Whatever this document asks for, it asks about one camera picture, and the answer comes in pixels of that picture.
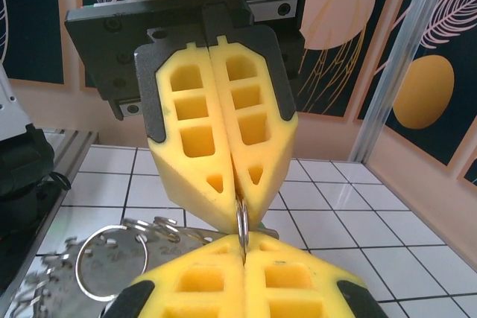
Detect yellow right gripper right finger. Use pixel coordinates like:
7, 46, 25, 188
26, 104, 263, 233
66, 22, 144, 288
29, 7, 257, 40
243, 230, 385, 318

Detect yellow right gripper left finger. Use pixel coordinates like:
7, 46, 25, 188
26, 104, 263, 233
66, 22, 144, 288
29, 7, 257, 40
111, 232, 245, 318

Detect silver stamped key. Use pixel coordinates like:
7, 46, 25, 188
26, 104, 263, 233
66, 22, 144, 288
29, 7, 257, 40
89, 226, 228, 296

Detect silver ring chain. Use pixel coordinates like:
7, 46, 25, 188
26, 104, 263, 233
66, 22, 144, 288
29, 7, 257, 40
10, 215, 183, 318

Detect small silver split ring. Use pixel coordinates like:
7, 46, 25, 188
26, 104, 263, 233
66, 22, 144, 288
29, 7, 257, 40
234, 198, 250, 259

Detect aluminium corner post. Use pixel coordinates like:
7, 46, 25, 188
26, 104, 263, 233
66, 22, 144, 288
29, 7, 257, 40
349, 0, 454, 165

